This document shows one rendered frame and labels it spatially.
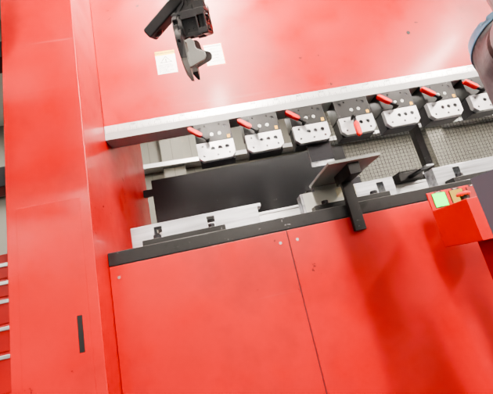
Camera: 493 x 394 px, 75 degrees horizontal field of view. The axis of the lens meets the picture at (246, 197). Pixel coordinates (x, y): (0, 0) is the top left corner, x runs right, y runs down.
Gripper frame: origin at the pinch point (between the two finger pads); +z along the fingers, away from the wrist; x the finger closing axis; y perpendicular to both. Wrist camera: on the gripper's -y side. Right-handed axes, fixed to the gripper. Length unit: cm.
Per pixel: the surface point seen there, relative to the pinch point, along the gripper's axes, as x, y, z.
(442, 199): 17, 68, 53
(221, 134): 43.3, -5.1, 23.2
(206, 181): 83, -28, 54
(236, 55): 68, 4, -6
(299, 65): 69, 30, 4
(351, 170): 18, 40, 38
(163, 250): 3, -25, 51
